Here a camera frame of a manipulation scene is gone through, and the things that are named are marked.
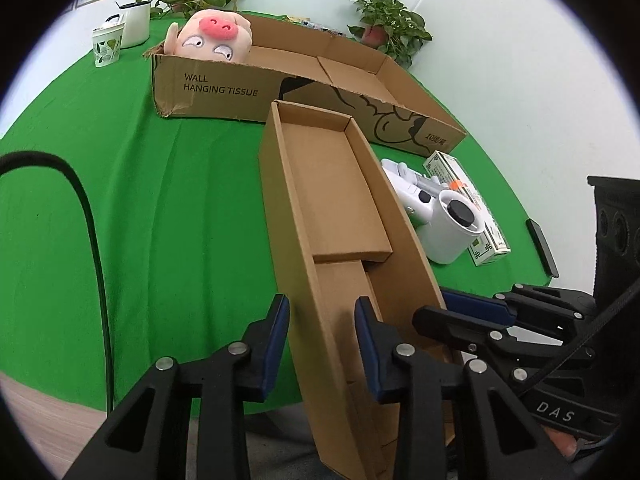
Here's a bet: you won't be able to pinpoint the narrow plain cardboard box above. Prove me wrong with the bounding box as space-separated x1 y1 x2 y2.
257 100 463 480

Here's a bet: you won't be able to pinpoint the white kettle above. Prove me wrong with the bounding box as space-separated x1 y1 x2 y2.
116 0 152 50

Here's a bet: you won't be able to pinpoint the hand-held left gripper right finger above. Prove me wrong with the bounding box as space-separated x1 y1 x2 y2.
354 296 576 480

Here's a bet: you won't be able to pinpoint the white leaf print cup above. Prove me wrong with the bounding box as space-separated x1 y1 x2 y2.
91 14 126 68

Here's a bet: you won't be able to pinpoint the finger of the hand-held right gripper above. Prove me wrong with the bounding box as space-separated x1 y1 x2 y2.
412 306 596 396
439 284 598 341

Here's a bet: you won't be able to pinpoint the green and white carton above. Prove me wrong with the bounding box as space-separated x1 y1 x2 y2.
424 151 512 267

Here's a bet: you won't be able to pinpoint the potted plant with pink pot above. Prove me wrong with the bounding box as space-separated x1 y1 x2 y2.
345 0 433 70

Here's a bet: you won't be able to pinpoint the white plastic device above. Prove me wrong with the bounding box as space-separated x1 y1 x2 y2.
381 158 441 227

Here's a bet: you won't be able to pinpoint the colourful packets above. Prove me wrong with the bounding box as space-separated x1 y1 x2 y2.
285 14 346 38

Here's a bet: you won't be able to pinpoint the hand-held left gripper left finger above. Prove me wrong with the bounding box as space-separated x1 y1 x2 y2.
62 292 291 480

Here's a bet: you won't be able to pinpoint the pink plush pig toy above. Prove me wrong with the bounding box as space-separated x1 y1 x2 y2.
162 9 256 65

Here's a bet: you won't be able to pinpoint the black speaker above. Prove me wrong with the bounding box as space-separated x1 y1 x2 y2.
587 176 640 311

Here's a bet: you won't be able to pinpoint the black phone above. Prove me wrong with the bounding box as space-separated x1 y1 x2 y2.
525 219 560 279

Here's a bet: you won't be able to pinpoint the large printed cardboard box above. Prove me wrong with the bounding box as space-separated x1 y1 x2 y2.
150 12 468 157

